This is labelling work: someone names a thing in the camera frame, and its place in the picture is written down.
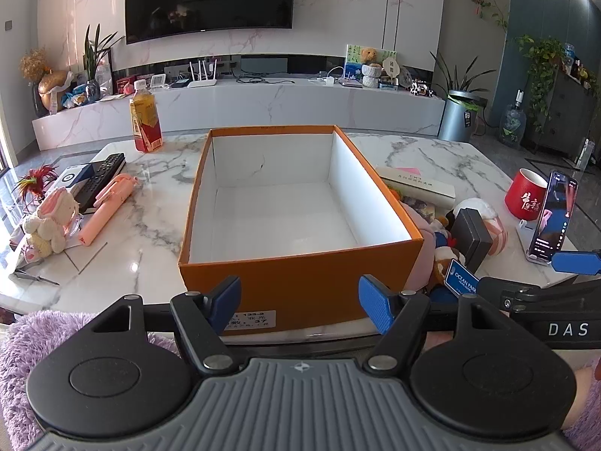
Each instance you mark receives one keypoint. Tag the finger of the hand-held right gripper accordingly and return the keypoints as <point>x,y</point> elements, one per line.
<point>575,263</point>
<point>493,289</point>

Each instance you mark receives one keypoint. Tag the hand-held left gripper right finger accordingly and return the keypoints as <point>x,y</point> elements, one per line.
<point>375,308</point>

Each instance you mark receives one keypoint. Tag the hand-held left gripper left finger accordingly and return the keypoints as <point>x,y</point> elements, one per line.
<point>227,301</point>

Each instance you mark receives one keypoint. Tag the orange cardboard box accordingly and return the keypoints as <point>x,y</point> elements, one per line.
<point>305,275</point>

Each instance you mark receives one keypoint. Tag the art cover book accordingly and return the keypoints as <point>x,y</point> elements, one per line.
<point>418,204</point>

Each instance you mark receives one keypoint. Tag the person's right forearm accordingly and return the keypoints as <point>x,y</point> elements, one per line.
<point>587,394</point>

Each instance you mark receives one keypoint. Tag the blue card tag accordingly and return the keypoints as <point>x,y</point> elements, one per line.
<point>462,279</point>

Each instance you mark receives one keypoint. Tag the smartphone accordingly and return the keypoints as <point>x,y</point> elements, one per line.
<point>554,216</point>

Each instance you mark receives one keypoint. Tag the small brown plush toy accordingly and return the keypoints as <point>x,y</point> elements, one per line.
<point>443,268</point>

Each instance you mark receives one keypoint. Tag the small black box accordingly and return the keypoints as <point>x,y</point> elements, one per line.
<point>469,239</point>

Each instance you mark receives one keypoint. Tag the white phone stand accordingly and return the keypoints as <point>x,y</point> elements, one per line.
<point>522,232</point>

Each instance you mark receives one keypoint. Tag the small colourful plush toy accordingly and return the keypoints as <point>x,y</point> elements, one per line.
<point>443,237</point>

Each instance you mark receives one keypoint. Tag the red cup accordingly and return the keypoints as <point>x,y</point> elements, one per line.
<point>526,197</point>

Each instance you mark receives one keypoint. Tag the white flat box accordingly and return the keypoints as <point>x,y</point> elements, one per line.
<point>413,184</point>

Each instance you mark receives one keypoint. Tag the pink sticky note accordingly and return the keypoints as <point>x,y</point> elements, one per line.
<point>407,170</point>

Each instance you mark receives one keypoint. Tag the dark cabinet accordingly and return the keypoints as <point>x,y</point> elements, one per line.
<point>568,112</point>

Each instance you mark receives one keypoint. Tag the pink selfie stick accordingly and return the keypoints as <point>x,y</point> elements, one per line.
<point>105,211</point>

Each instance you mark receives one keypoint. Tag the water jug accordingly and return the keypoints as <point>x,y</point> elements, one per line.
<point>512,124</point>

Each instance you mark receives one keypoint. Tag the grey trash bin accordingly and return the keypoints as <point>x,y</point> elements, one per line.
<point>458,120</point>

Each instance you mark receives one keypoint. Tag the black remote control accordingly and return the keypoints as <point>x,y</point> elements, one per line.
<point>101,176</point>

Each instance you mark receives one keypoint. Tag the metal tweezers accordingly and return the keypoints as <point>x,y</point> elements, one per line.
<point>35,277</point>

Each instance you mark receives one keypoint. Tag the iced tea bottle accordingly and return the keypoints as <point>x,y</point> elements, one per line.
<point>145,124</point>

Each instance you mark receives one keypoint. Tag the blue and white box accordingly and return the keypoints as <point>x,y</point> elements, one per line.
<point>70,178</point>

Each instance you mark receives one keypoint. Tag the trailing vine plant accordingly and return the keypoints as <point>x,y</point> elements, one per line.
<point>540,65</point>

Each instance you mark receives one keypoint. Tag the purple fluffy garment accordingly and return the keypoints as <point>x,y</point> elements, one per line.
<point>28,338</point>

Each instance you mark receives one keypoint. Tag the white marble tv console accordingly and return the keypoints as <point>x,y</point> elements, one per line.
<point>281,103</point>

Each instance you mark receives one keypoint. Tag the long-leaf potted plant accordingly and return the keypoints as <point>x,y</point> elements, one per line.
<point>458,80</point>

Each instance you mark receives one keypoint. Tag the cow figurine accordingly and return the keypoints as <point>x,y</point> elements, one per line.
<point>419,89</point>

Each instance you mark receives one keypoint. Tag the white router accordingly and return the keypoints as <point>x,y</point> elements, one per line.
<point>202,82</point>

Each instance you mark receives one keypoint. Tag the red feather toy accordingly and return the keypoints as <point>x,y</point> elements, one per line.
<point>35,181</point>

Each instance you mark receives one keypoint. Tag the teddy bear in white pot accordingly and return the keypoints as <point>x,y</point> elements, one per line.
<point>371,58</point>

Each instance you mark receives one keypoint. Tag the green framed picture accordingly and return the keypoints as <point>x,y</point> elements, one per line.
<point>352,58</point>

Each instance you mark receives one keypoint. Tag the snack bags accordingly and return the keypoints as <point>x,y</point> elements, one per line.
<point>80,94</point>

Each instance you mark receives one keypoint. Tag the bronze gourd ornament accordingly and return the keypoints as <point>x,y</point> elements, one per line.
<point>51,87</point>

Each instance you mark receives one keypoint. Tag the orchid leaf plant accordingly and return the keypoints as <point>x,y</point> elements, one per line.
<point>96,51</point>

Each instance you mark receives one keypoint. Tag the dried golden flowers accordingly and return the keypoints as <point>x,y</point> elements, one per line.
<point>34,63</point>

